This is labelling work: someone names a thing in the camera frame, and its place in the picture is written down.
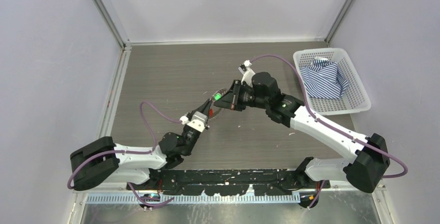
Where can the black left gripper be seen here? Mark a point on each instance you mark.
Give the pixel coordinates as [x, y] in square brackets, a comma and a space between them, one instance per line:
[203, 108]

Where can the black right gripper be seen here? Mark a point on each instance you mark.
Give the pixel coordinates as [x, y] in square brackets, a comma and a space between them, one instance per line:
[231, 99]

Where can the green key tag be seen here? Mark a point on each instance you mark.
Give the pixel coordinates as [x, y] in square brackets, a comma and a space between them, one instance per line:
[216, 96]

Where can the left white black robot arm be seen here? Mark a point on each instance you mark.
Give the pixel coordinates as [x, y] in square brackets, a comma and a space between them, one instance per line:
[104, 161]

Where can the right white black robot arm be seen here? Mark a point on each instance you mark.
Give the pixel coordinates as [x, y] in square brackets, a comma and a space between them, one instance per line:
[362, 163]

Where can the blue striped shirt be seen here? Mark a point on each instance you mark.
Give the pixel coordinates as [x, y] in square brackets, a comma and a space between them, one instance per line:
[323, 79]

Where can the white plastic basket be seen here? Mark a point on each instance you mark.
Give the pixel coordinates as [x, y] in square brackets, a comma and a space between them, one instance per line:
[355, 98]

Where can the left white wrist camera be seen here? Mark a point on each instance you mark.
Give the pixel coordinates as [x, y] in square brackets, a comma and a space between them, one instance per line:
[195, 120]

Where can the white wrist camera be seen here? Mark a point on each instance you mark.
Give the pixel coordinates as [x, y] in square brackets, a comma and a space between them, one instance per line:
[247, 72]
[195, 120]

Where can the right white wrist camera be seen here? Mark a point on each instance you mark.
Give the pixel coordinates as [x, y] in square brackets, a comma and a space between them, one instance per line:
[247, 72]

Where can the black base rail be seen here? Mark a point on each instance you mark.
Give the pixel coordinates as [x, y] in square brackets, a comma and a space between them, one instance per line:
[270, 182]

